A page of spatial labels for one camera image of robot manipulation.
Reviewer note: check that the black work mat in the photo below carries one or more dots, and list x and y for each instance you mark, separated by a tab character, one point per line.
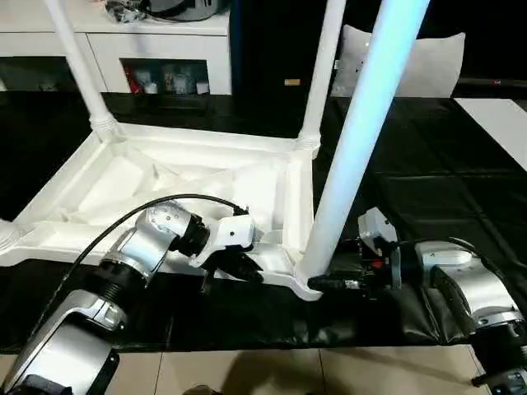
428	148

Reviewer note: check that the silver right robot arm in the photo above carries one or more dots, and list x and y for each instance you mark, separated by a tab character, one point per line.
469	288

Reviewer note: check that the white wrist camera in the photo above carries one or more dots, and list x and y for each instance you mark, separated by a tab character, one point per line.
377	226
226	234

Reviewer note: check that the white flat sheet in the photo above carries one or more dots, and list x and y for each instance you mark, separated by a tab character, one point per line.
498	119

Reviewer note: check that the white cabinet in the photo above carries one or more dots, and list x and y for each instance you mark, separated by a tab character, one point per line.
99	45

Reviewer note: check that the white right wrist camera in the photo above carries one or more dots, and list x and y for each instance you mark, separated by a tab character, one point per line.
377	226

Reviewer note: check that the grey cushion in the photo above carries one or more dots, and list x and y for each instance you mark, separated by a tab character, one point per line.
403	66

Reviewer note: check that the white plastic table top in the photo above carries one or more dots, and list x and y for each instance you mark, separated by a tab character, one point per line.
148	173

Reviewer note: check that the small tan label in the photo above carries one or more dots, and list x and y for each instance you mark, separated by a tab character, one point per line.
291	81

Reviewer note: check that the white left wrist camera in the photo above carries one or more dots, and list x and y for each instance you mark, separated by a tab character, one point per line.
226	234

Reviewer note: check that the dark grey bag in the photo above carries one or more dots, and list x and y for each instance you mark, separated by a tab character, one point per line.
169	6

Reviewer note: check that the black stand leg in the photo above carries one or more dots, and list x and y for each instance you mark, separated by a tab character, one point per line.
501	377

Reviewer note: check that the white plastic table leg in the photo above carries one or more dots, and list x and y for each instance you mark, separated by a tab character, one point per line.
362	140
82	66
321	70
6	234

